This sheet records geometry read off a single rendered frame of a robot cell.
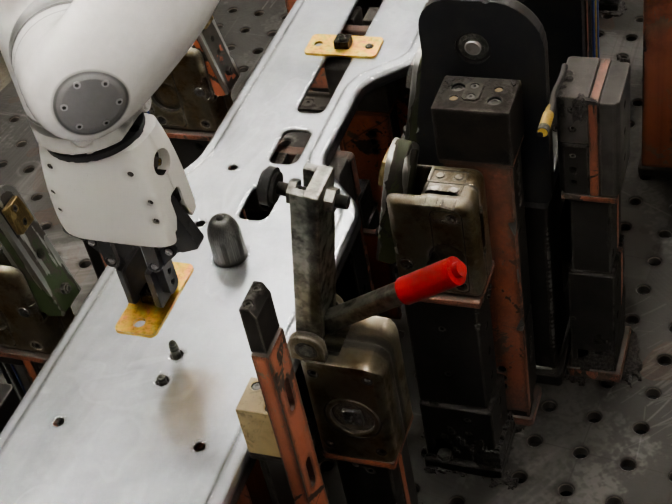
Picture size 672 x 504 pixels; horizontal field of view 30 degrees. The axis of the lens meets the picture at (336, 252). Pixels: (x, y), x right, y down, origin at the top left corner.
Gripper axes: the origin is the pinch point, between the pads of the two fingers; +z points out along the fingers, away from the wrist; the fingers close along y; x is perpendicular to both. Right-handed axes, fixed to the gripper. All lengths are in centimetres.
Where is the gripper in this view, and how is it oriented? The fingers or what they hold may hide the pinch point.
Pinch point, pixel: (147, 275)
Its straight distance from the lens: 102.8
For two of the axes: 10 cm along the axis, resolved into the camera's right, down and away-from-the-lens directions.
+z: 1.5, 7.2, 6.7
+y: -9.4, -1.1, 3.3
